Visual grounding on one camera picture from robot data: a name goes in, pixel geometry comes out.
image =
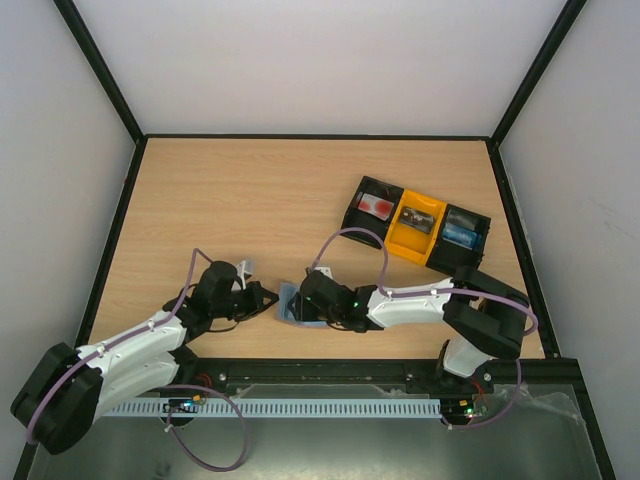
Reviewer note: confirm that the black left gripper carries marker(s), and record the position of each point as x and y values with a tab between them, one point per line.
256	304

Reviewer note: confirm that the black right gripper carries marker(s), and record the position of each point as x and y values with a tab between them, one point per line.
300	307

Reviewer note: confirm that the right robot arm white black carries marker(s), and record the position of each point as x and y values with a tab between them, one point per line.
491	318

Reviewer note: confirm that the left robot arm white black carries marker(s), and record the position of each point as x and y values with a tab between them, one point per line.
71	388

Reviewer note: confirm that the red white card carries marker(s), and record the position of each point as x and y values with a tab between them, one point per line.
375	206

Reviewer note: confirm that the dark card in yellow bin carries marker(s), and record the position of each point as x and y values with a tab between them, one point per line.
416	219

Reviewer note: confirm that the black bin left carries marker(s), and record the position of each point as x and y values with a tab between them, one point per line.
356	219

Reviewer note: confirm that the black bin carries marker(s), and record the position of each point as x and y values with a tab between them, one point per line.
447	257
356	219

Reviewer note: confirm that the yellow bin middle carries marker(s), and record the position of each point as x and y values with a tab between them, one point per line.
407	242

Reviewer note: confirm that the black bin right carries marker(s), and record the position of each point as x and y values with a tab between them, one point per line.
447	257

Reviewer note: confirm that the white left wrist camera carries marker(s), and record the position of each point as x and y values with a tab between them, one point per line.
245	270

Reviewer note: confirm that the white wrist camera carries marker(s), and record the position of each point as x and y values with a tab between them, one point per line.
324	270
245	270

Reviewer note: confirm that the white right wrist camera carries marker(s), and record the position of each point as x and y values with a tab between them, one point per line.
324	270

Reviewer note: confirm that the light blue slotted cable duct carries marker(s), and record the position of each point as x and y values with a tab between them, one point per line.
250	408

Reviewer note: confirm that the black aluminium front rail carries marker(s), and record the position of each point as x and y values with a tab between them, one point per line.
416	376

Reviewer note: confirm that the black frame post left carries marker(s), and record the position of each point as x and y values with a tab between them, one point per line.
84	39

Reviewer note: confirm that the black frame post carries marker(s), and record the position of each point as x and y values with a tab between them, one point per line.
550	46
84	39

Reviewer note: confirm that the black frame post right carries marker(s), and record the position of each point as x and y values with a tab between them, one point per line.
550	46

